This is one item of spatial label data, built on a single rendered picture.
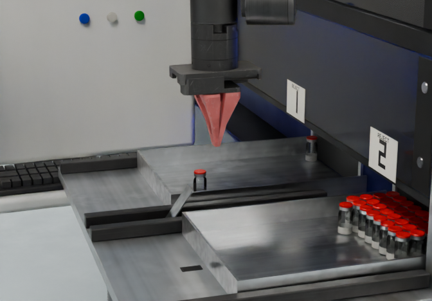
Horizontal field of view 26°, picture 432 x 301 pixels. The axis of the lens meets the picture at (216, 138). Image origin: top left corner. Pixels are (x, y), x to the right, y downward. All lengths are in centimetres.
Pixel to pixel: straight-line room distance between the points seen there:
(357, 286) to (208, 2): 41
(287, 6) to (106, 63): 99
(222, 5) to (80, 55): 95
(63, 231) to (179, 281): 265
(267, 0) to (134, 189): 62
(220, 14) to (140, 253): 41
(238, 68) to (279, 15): 9
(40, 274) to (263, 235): 216
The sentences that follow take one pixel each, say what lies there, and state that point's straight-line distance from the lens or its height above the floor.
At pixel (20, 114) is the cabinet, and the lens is 203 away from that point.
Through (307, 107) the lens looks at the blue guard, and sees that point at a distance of 161.
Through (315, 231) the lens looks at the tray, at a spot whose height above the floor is 88.
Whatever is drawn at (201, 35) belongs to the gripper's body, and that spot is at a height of 122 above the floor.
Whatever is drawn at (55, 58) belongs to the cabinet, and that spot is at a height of 103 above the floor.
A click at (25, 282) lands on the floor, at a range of 346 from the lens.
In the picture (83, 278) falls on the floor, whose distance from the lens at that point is 345.
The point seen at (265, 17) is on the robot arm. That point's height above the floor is 124.
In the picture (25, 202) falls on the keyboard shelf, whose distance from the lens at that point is 184.
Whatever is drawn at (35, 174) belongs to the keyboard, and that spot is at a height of 83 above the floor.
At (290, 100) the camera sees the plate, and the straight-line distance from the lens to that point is 168.
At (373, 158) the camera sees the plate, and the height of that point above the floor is 101.
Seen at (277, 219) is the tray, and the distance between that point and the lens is 146.
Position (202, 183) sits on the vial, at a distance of 156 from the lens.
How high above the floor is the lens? 140
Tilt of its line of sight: 16 degrees down
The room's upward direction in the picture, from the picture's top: straight up
